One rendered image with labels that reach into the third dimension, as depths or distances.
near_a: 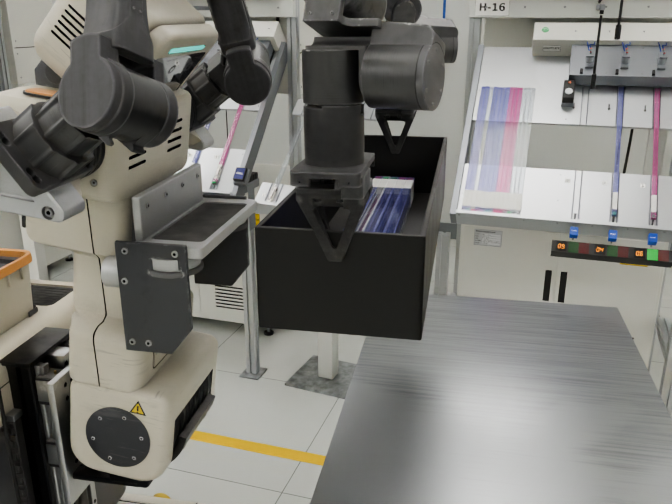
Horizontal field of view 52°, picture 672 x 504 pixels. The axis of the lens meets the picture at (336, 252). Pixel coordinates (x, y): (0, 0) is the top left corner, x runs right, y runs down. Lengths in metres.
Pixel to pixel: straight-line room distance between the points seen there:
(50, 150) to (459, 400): 0.63
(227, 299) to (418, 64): 2.46
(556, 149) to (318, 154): 3.56
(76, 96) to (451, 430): 0.61
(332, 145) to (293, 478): 1.65
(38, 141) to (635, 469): 0.79
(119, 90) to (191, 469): 1.66
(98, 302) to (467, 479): 0.58
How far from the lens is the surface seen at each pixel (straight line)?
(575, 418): 1.02
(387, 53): 0.61
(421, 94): 0.59
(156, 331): 0.97
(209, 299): 3.02
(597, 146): 4.15
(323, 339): 2.58
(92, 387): 1.09
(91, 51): 0.76
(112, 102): 0.73
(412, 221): 1.06
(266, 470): 2.22
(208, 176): 2.54
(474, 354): 1.15
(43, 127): 0.82
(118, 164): 0.93
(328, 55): 0.62
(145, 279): 0.95
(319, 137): 0.63
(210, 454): 2.31
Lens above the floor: 1.32
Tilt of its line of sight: 19 degrees down
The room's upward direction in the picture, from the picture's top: straight up
